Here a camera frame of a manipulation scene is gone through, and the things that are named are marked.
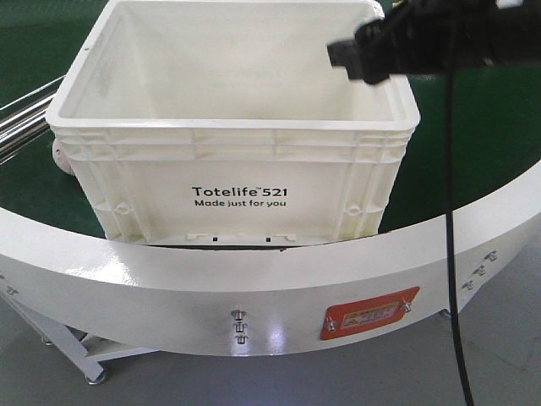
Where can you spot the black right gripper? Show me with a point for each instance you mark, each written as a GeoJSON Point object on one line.
{"type": "Point", "coordinates": [435, 37]}

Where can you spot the white plastic Totelife crate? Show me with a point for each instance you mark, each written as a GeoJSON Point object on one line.
{"type": "Point", "coordinates": [223, 122]}

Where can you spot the white curved conveyor rim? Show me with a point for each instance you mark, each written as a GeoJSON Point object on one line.
{"type": "Point", "coordinates": [216, 301]}

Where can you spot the orange warning label plate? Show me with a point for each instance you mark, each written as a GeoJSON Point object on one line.
{"type": "Point", "coordinates": [343, 320]}

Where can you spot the chrome guide rail rods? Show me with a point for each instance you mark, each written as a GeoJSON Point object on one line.
{"type": "Point", "coordinates": [23, 120]}

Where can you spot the white conveyor support leg frame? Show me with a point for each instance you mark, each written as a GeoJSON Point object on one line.
{"type": "Point", "coordinates": [86, 353]}

